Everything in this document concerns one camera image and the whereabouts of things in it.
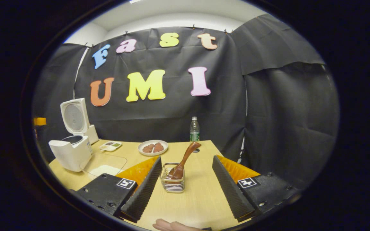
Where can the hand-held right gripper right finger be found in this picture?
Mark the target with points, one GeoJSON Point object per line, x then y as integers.
{"type": "Point", "coordinates": [230, 192]}

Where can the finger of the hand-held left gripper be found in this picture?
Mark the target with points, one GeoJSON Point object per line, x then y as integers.
{"type": "Point", "coordinates": [39, 121]}

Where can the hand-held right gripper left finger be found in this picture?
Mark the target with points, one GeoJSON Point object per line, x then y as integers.
{"type": "Point", "coordinates": [143, 192]}

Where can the white rice cooker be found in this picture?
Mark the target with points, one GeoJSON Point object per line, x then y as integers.
{"type": "Point", "coordinates": [69, 154]}

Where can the white rice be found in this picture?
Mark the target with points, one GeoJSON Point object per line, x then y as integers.
{"type": "Point", "coordinates": [104, 170]}

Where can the brown wooden spoon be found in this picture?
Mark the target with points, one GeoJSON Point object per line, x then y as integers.
{"type": "Point", "coordinates": [186, 157]}

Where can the white oval plate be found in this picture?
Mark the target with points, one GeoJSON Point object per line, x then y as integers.
{"type": "Point", "coordinates": [151, 153]}

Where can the brown meat piece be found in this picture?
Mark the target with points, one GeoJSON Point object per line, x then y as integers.
{"type": "Point", "coordinates": [148, 149]}
{"type": "Point", "coordinates": [158, 147]}

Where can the clear plastic box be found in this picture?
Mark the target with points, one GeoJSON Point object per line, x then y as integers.
{"type": "Point", "coordinates": [108, 160]}

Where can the white toaster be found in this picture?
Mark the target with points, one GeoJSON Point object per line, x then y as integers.
{"type": "Point", "coordinates": [93, 134]}

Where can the white divided condiment tray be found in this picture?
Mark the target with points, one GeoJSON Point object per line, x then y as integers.
{"type": "Point", "coordinates": [110, 146]}

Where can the green label plastic bottle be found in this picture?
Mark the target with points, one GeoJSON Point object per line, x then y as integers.
{"type": "Point", "coordinates": [194, 130]}

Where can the black backdrop cloth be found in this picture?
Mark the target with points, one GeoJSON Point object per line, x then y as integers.
{"type": "Point", "coordinates": [178, 118]}

